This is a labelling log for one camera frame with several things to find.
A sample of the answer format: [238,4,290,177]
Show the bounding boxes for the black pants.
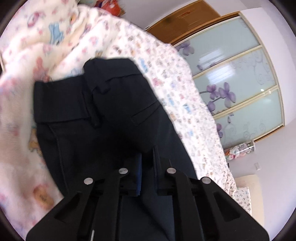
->
[34,58,196,240]

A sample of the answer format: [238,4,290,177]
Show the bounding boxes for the patterned pillow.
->
[233,187,252,215]

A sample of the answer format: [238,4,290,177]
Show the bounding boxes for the beige headboard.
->
[235,175,264,226]

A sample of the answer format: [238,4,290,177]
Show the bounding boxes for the plush toy container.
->
[225,141,255,162]

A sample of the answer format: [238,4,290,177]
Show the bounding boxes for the glass sliding wardrobe doors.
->
[175,14,285,149]

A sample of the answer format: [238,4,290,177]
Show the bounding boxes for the floral bed sheet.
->
[97,14,237,197]

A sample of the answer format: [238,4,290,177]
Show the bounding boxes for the cartoon animal fleece blanket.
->
[1,1,121,238]

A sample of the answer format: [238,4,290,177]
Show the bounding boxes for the brown wooden door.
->
[147,1,220,43]

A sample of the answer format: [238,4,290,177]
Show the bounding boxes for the red patterned garment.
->
[94,0,125,16]

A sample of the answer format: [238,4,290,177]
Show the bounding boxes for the wall socket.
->
[254,163,261,171]

